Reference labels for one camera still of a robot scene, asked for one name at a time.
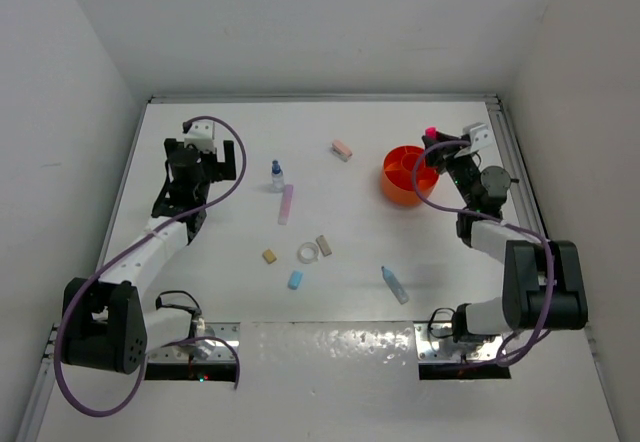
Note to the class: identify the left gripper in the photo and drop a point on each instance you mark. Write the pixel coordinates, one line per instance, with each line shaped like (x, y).
(220, 170)

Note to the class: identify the light blue marker cap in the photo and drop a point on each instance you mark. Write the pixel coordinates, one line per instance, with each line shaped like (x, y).
(295, 280)

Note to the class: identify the light pink highlighter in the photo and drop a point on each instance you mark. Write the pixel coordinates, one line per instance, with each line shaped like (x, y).
(286, 204)

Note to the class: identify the pink highlighter marker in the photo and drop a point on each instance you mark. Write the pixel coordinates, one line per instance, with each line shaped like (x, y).
(431, 132)

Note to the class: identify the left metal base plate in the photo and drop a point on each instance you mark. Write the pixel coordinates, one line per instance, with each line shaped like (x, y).
(214, 345)

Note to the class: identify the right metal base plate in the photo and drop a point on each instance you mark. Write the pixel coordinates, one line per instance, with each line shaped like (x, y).
(434, 345)

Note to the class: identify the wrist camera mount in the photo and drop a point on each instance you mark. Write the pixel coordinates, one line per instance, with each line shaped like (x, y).
(200, 135)
(479, 136)

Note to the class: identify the small blue-capped clear bottle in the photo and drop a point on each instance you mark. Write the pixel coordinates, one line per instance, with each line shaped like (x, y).
(277, 176)

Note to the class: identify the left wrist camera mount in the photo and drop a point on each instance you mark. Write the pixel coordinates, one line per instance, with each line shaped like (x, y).
(200, 135)

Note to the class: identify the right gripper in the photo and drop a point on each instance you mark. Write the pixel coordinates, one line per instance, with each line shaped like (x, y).
(446, 155)

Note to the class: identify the grey rectangular eraser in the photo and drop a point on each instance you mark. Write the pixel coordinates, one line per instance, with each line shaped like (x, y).
(323, 246)

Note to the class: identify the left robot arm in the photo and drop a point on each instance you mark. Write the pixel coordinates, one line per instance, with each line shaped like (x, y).
(108, 327)

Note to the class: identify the yellow eraser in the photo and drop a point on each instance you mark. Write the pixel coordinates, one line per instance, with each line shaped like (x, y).
(269, 256)

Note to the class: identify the clear tape roll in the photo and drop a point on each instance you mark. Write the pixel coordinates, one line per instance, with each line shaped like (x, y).
(308, 252)

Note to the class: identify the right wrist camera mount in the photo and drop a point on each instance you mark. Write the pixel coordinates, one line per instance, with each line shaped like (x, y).
(479, 136)

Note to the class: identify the orange round divided container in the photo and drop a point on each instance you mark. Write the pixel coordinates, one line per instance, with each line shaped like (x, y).
(396, 177)

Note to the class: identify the pink mini stapler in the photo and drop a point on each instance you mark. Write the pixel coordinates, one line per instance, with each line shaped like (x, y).
(341, 150)

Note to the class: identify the metal base plate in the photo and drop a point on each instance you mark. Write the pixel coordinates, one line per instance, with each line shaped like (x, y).
(434, 345)
(214, 345)

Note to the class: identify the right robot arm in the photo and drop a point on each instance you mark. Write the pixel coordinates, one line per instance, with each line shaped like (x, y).
(542, 288)

